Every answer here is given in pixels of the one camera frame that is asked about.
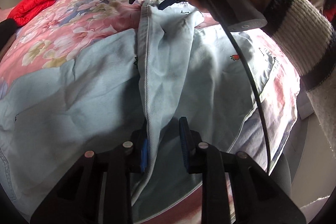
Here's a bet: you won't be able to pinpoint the light blue denim pants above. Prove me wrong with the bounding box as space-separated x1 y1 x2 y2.
1 1 256 222

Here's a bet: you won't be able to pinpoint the white knit sweater sleeve forearm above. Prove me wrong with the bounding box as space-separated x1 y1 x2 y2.
262 0 335 151

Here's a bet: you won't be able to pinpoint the pink floral bed quilt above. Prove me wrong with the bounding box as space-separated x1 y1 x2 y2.
0 0 301 224

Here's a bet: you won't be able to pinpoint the red puffer jacket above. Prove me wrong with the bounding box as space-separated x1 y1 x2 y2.
7 0 57 27

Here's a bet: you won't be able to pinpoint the black folded garment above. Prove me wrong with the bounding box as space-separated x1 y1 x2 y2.
0 19 18 44

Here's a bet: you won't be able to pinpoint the black cable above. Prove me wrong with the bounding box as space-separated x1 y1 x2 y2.
167 0 272 175

